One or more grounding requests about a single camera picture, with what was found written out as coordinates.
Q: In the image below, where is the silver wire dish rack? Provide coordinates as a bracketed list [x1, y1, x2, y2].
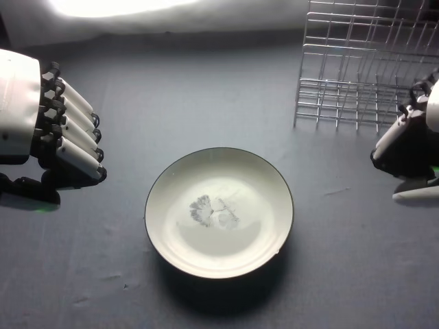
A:
[293, 0, 439, 133]

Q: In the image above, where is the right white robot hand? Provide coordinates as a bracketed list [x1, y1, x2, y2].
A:
[370, 67, 439, 203]

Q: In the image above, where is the grey table cloth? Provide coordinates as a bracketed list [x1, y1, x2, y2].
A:
[0, 29, 439, 329]

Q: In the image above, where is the white backdrop cloth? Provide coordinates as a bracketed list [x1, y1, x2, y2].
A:
[0, 0, 439, 51]

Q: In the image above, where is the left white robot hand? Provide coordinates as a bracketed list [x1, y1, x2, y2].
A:
[0, 47, 108, 212]

